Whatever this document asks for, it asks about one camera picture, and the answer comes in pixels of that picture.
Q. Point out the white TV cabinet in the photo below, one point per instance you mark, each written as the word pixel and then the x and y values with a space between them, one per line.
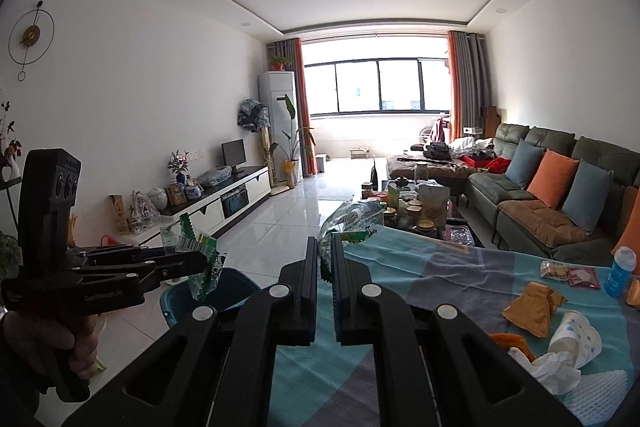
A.
pixel 250 187

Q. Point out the blue cup with white lid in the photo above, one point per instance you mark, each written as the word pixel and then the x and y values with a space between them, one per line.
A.
pixel 617 277

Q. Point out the flower plant in vase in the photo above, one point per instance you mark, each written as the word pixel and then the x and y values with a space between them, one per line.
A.
pixel 178 164

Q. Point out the white ceramic jar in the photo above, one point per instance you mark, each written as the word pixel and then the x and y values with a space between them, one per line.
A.
pixel 157 198

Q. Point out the wooden cabinet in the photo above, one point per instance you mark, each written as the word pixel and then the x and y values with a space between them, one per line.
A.
pixel 492 122

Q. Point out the clear green printed plastic bag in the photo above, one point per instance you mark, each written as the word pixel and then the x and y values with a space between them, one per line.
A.
pixel 350 219

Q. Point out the orange peel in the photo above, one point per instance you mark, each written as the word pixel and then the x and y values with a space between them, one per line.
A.
pixel 510 339

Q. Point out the green box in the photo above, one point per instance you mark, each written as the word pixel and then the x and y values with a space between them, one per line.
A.
pixel 396 197

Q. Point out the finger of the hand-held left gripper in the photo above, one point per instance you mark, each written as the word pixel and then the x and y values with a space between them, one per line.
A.
pixel 125 252
pixel 175 266

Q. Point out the cloth-covered standing fan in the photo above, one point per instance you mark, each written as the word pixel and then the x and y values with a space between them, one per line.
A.
pixel 252 114

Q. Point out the red snack packet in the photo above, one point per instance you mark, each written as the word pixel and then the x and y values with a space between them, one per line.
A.
pixel 582 279

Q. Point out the blue and white porcelain jar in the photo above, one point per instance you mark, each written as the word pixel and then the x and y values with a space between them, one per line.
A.
pixel 192 191

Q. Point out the white standing air conditioner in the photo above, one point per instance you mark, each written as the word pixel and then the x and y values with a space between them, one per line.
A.
pixel 275 117

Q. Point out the round wall clock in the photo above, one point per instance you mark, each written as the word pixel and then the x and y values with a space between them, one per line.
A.
pixel 31 36

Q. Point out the small potted plant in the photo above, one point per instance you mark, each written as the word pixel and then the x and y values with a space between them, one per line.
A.
pixel 280 64

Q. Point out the dark coffee table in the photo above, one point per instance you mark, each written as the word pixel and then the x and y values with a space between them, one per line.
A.
pixel 460 212

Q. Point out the white clothes pile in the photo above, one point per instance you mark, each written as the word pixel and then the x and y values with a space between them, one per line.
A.
pixel 462 144

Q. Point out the small wooden stool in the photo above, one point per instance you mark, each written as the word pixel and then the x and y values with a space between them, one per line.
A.
pixel 361 152

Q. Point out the orange throw cushion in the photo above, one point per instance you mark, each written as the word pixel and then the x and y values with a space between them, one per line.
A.
pixel 552 179
pixel 631 232

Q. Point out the small black monitor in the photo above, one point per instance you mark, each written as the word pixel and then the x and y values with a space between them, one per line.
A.
pixel 233 153

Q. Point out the blue throw cushion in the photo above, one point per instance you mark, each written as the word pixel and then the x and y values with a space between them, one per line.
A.
pixel 590 197
pixel 524 164

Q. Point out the person's left hand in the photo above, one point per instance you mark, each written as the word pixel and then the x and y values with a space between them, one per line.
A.
pixel 30 327

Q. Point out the green leafy houseplant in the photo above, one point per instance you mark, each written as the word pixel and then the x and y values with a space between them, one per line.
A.
pixel 6 252

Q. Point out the crumpled gold foil packet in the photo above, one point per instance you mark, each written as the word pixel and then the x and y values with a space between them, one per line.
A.
pixel 634 293

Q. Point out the clear cookie packet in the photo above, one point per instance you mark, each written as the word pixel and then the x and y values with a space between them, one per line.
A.
pixel 554 270

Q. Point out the small framed picture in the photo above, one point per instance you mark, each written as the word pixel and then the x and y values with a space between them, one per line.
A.
pixel 176 195

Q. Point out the crumpled white tissue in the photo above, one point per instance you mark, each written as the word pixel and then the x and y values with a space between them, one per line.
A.
pixel 552 369

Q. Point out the patterned white paper cup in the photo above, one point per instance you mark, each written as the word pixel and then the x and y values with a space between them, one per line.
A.
pixel 575 332

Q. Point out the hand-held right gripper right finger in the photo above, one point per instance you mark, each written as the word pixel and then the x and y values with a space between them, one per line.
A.
pixel 340 277

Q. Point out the clear wrapper with green edges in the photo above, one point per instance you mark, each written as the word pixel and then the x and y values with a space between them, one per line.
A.
pixel 200 247

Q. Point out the red clothing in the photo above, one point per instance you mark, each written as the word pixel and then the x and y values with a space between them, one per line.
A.
pixel 497 164

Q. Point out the tall leafy potted plant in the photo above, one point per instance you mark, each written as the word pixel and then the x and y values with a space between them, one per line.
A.
pixel 289 169

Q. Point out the plastic-wrapped bundle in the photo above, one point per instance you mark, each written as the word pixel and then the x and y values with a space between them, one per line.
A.
pixel 215 177

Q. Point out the maroon hanging garment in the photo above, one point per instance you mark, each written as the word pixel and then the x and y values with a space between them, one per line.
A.
pixel 437 129

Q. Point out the black bag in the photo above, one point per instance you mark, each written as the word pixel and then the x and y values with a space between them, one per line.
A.
pixel 439 152

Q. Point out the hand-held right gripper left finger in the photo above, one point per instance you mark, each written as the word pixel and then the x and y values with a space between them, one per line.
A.
pixel 311 277

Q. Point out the blue plastic bin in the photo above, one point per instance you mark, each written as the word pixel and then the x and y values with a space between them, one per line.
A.
pixel 235 287

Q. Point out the green sofa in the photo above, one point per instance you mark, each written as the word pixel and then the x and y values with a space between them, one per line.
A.
pixel 597 152

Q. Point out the large window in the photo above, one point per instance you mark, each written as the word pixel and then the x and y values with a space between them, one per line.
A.
pixel 357 87

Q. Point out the teal and grey printed blanket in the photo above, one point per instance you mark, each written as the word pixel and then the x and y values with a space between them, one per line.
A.
pixel 450 277

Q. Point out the orange and grey curtain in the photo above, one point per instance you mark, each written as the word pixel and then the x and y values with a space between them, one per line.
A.
pixel 302 107
pixel 467 82

